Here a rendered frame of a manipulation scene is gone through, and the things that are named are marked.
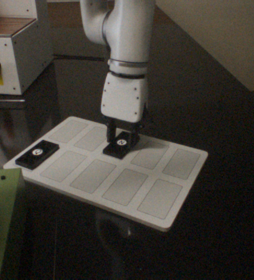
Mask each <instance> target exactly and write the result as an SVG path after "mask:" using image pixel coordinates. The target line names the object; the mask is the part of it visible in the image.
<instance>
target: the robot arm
mask: <svg viewBox="0 0 254 280"><path fill-rule="evenodd" d="M80 10H81V16H82V20H83V26H84V30H85V34H86V36H87V38H88V39H89V40H90V41H91V42H93V43H96V44H101V45H108V46H110V47H111V59H110V60H109V61H108V64H109V65H110V70H112V72H109V73H108V75H107V77H106V81H105V85H104V89H103V95H102V103H101V104H100V105H98V107H97V108H96V110H97V112H98V113H100V115H101V117H102V118H103V120H104V122H105V126H106V127H107V131H106V137H107V143H110V142H112V140H113V139H114V138H115V137H116V130H117V125H115V123H114V122H115V120H116V119H119V120H123V121H128V122H130V127H131V133H129V138H128V148H129V149H130V148H132V147H134V146H135V145H136V144H137V138H138V132H139V130H142V129H143V128H145V127H147V126H149V125H151V124H152V123H153V119H152V117H151V115H150V113H149V112H148V110H147V102H148V86H147V78H146V77H145V74H146V73H147V68H148V59H149V53H150V48H151V38H152V29H153V19H154V10H155V0H115V1H114V9H113V10H110V9H109V7H108V0H80ZM140 119H145V121H144V122H142V123H141V124H140Z"/></svg>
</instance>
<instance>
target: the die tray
mask: <svg viewBox="0 0 254 280"><path fill-rule="evenodd" d="M106 131H107V127H106V126H105V125H103V124H101V123H97V122H93V121H89V120H85V119H80V118H76V117H69V118H67V119H66V120H64V121H63V122H62V123H60V124H59V125H58V126H56V127H55V128H53V129H52V130H51V131H49V132H48V133H47V134H46V135H44V136H43V137H42V138H40V139H38V140H37V141H36V142H35V143H33V144H32V145H30V146H29V147H28V148H26V150H24V151H22V152H21V153H20V154H19V155H17V156H15V158H13V159H12V160H10V161H9V162H8V163H6V164H5V165H4V166H3V168H4V169H9V168H21V169H22V175H23V178H24V179H25V180H28V181H30V182H32V183H35V184H38V185H41V186H44V187H46V188H49V189H52V190H54V191H56V192H59V193H62V194H64V195H68V196H70V197H73V198H76V199H77V200H80V201H83V202H86V203H89V204H92V205H94V206H97V207H98V208H102V209H104V210H107V211H110V212H113V213H116V214H118V215H120V216H122V217H126V218H128V219H131V220H134V221H137V222H139V223H141V224H144V225H147V226H150V227H152V228H155V229H158V230H161V231H169V230H170V229H171V227H172V225H173V223H174V222H175V220H176V218H177V216H178V214H179V212H180V210H181V208H182V206H183V204H184V203H185V201H186V199H187V196H188V194H189V192H190V191H191V189H192V187H193V185H194V183H195V181H196V179H197V177H198V175H199V173H200V172H201V170H202V168H203V166H204V163H205V161H206V159H207V158H208V153H207V152H205V151H202V150H197V149H195V148H192V147H187V146H184V145H180V144H176V143H171V142H167V141H164V140H162V139H158V138H153V137H150V136H145V135H141V134H138V135H139V136H140V137H139V140H138V142H137V144H136V145H135V146H134V147H132V148H131V149H130V150H129V151H128V152H127V153H126V154H125V156H124V157H123V158H122V159H121V160H120V159H117V158H114V157H112V156H109V155H105V154H103V149H104V147H106V146H107V145H109V144H110V143H107V137H106ZM43 139H44V140H47V141H48V142H52V143H56V144H59V147H60V148H59V150H57V151H56V152H55V153H53V154H52V155H51V156H49V157H48V158H47V159H46V160H45V161H43V162H42V163H41V164H39V166H37V167H36V168H35V169H34V170H33V171H32V170H29V169H27V168H24V167H21V166H19V165H17V164H15V160H16V159H17V158H19V156H21V155H22V154H23V153H26V152H27V151H28V150H30V148H32V147H33V146H35V145H36V144H37V143H39V142H40V141H42V140H43Z"/></svg>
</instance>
